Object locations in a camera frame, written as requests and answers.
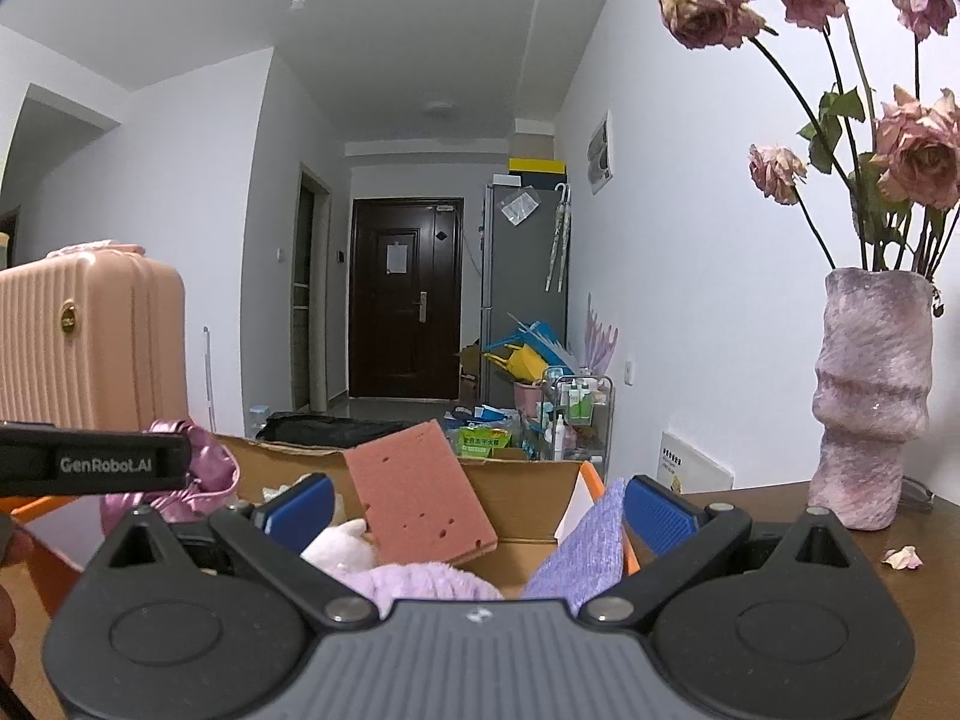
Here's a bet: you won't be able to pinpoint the purple towel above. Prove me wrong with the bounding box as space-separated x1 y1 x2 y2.
521 478 627 612

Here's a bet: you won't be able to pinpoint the white electrical panel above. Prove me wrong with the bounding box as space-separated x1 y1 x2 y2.
587 111 616 196

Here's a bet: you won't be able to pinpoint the white trolley cart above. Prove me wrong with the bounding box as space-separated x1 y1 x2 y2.
538 366 616 477

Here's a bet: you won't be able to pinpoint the yellow white plush toy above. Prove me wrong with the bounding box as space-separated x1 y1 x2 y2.
300 519 380 578

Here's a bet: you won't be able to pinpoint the red brown sponge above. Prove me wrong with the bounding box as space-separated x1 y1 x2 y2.
343 420 500 567

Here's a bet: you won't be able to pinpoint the pink textured vase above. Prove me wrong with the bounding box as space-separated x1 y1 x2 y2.
808 268 935 532

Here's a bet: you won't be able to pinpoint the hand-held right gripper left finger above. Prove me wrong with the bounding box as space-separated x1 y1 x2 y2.
90 474 380 629

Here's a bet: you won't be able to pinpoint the lavender fluffy headband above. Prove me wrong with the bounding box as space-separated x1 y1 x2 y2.
352 559 503 608

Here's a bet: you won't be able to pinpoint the green yellow packet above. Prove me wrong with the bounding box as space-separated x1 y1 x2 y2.
457 424 515 458

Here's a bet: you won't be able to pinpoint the brown cardboard box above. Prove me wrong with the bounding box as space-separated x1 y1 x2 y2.
459 345 485 402

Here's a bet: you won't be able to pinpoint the pink cloth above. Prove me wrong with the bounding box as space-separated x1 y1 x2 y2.
45 240 147 260

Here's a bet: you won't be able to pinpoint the white rod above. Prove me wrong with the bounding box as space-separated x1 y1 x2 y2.
202 326 218 436

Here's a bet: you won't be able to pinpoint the pink ribbed suitcase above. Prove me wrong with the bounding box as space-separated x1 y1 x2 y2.
0 253 187 432

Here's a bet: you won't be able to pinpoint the blue plastic rack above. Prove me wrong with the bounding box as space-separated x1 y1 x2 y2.
484 321 578 376

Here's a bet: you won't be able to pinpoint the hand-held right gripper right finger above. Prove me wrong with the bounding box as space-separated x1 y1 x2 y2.
576 474 863 629

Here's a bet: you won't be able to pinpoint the dark brown door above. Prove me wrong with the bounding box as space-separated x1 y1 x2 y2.
350 197 464 400

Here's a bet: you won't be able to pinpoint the lavender coral ornament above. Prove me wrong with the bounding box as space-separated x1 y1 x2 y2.
583 292 620 376

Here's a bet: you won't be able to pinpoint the side door frame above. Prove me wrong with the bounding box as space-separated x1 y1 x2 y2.
292 163 332 413

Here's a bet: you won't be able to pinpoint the clear plastic bag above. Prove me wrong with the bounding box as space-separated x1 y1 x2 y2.
500 190 542 226

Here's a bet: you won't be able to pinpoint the orange cardboard box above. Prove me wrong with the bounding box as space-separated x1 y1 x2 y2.
15 431 642 601

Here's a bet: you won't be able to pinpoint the mauve satin scrunchie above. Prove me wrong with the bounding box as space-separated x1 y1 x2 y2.
101 420 242 526

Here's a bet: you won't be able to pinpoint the grey refrigerator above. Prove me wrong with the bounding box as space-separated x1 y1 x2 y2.
480 180 571 406

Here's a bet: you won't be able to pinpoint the white flat panel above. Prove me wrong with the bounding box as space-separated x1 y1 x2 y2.
658 431 734 496

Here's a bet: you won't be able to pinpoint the dried pink roses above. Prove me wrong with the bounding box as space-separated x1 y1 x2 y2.
658 0 960 275

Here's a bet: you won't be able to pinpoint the black duffel bag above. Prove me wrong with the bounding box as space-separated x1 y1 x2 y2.
255 411 421 443

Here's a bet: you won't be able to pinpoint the white folded umbrella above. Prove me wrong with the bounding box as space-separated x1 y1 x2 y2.
559 184 574 293
545 186 561 293

